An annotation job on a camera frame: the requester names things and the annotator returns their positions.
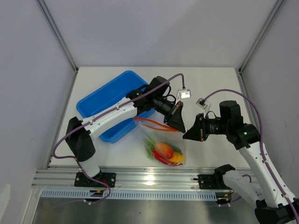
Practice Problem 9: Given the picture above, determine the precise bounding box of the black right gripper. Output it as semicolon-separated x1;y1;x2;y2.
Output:
183;113;229;142

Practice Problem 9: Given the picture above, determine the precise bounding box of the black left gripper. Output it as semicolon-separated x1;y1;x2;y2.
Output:
153;96;185;133

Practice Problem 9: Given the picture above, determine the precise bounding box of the green chili pepper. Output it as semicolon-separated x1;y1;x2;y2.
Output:
167;143;184;155

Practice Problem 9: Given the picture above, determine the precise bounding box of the clear zip top bag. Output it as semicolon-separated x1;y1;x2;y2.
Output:
134;117;187;167

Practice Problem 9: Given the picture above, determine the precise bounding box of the yellow orange mango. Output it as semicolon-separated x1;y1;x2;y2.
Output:
169;152;185;163

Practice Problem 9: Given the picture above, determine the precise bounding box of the green grape bunch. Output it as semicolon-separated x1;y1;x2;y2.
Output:
145;138;155;160

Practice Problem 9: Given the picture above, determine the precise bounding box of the red chili pepper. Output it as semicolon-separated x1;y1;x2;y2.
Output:
152;151;183;167

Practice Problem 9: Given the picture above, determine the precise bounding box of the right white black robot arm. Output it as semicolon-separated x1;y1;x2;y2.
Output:
183;100;299;224

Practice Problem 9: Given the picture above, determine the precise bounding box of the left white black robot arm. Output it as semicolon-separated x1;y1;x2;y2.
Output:
65;76;191;187

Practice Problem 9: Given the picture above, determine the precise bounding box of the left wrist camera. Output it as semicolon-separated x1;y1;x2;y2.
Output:
176;89;191;103

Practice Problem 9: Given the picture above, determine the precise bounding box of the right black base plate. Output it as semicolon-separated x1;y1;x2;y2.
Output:
193;174;230;190

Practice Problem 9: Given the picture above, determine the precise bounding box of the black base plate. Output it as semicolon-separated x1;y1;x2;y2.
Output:
193;174;230;190
74;172;116;188

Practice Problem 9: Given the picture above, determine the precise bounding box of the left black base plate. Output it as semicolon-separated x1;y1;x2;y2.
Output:
74;172;116;188

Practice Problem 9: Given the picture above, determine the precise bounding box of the aluminium mounting rail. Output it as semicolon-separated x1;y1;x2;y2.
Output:
31;166;257;193

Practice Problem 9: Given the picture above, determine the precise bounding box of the white slotted cable duct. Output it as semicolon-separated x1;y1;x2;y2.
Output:
41;189;217;201

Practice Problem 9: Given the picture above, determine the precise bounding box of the right aluminium frame post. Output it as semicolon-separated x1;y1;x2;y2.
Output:
238;0;286;75

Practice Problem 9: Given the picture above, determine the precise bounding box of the aluminium frame post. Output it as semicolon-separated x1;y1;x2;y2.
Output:
36;0;78;73
238;0;286;75

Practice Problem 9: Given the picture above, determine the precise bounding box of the left aluminium frame post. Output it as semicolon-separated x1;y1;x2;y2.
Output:
36;0;78;73

